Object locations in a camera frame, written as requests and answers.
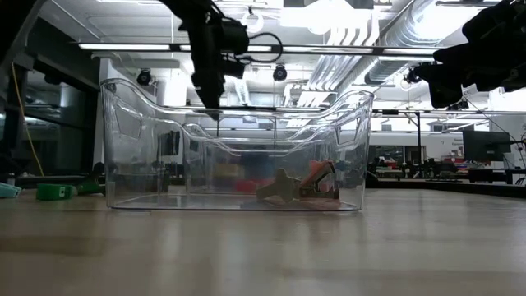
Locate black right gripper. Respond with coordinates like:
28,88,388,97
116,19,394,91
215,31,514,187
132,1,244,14
413,40,526,109

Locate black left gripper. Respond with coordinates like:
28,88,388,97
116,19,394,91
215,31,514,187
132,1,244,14
178,7,225,121

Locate orange and grey toy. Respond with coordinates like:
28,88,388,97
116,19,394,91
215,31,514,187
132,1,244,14
298,159,338,201

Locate dark stapler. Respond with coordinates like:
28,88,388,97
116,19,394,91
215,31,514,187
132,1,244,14
75,161,107,197

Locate green block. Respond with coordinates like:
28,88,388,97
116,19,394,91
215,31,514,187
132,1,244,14
35,183,75,201

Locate red tape roll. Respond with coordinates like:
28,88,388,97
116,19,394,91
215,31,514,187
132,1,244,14
235,178,269,194

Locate black computer monitor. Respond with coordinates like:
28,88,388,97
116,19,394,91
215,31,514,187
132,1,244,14
462,130,513,163

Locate cluttered background workbench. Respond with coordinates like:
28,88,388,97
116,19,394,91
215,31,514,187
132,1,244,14
376,155,468,180

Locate long black workbench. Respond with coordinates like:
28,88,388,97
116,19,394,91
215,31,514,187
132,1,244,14
365,179,526,199

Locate large clear plastic bin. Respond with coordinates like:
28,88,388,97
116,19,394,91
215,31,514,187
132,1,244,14
99,77,376,212

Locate silver ventilation ducts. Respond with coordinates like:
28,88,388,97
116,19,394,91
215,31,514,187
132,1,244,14
306,0,465,94

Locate overhead light bar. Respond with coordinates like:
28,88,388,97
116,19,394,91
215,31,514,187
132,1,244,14
77,43,443,57

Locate black metal frame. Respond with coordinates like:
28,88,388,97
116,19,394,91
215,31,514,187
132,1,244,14
371,109,486,165

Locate black wall box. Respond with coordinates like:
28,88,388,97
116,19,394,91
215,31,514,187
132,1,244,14
158,130,182,157

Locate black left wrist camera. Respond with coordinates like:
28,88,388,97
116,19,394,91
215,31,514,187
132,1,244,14
220,17,251,80

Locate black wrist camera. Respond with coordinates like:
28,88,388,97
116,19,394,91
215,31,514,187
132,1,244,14
220,17,251,80
462,0,526,46

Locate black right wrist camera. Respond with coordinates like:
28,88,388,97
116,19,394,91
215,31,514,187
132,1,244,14
462,0,526,46

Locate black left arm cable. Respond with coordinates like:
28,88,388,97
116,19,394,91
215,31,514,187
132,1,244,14
245,31,284,66

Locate white ring lamp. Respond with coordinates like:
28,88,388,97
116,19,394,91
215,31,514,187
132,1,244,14
245,6,265,35

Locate yellow cable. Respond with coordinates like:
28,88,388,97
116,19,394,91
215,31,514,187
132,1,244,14
11,63,45,177

